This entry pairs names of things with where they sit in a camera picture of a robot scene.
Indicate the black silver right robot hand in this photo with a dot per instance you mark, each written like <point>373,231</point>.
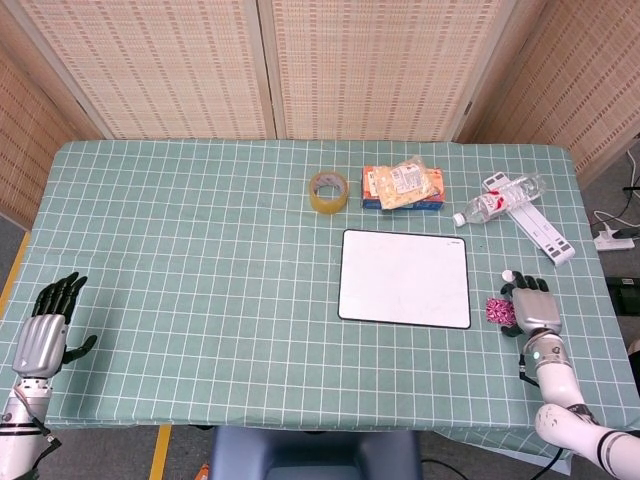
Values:
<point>537,310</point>

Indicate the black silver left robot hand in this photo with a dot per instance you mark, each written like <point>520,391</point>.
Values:
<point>42,345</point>

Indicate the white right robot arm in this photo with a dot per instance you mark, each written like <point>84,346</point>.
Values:
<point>557,380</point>

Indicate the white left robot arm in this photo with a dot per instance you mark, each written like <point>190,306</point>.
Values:
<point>17,435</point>

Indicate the black floor pedal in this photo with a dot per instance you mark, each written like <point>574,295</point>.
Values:
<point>625,295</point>

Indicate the white power strip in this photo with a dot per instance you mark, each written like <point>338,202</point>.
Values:
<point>612,243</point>

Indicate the clear plastic water bottle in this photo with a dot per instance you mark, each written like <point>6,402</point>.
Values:
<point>492,205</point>

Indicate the white board with black edge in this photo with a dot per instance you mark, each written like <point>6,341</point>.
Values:
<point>400,280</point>

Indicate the green checked tablecloth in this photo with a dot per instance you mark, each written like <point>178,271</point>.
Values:
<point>200,275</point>

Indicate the clear bag of snacks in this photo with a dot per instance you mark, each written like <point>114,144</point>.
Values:
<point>400,192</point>

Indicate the small orange object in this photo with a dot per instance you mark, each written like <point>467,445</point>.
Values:
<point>204,472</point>

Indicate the orange and blue box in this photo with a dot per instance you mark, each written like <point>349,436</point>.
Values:
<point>370,185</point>

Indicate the yellow packing tape roll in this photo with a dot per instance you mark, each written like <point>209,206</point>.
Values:
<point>327,206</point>

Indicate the blue padded chair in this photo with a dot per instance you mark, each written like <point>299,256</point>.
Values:
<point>315,450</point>

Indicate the bamboo folding screen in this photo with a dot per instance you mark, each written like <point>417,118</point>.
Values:
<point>150,65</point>

